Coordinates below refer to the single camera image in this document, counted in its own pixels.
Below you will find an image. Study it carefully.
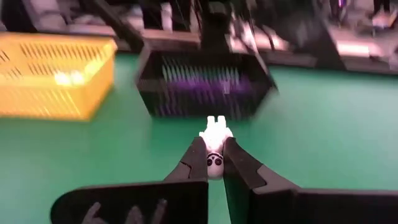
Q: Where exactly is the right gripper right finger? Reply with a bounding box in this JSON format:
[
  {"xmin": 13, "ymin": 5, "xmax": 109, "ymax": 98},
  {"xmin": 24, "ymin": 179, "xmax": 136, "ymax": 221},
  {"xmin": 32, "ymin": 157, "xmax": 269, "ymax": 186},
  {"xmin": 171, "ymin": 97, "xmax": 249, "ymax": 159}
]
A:
[{"xmin": 222, "ymin": 136, "xmax": 301, "ymax": 224}]

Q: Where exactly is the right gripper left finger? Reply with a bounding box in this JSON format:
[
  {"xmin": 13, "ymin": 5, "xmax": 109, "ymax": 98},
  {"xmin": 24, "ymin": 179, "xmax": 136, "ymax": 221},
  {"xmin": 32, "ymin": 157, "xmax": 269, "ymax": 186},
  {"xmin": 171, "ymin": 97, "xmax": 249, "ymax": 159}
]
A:
[{"xmin": 164, "ymin": 136, "xmax": 208, "ymax": 183}]

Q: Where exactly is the white skeleton figure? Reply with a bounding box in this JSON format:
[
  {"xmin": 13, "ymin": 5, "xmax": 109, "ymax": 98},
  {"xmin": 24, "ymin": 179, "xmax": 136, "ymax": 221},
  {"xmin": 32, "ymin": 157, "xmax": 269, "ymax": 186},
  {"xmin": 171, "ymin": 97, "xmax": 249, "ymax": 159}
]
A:
[{"xmin": 198, "ymin": 115, "xmax": 234, "ymax": 181}]

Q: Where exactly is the black plastic mesh basket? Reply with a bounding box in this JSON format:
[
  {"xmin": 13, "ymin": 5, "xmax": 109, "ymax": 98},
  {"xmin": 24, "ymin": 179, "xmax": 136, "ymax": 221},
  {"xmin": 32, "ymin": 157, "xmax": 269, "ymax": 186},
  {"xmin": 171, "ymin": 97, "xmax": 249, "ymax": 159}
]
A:
[{"xmin": 135, "ymin": 46, "xmax": 279, "ymax": 121}]

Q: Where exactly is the yellow plastic mesh basket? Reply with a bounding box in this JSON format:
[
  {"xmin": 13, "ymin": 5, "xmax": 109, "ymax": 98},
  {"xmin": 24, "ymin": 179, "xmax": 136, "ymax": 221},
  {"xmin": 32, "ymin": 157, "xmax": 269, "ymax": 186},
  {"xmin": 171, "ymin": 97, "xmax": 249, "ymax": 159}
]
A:
[{"xmin": 0, "ymin": 32, "xmax": 118, "ymax": 121}]

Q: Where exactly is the wooden table board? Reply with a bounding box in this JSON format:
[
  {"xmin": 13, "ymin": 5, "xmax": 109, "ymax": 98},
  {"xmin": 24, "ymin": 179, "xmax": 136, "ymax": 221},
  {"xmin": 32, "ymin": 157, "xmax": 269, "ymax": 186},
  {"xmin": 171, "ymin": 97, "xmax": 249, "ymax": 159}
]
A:
[{"xmin": 62, "ymin": 23, "xmax": 374, "ymax": 58}]

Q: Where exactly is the black metal table frame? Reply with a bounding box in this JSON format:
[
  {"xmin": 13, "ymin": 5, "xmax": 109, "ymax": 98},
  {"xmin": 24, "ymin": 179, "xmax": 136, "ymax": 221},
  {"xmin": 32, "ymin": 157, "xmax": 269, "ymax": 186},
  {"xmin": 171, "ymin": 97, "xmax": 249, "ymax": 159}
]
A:
[{"xmin": 0, "ymin": 0, "xmax": 398, "ymax": 75}]

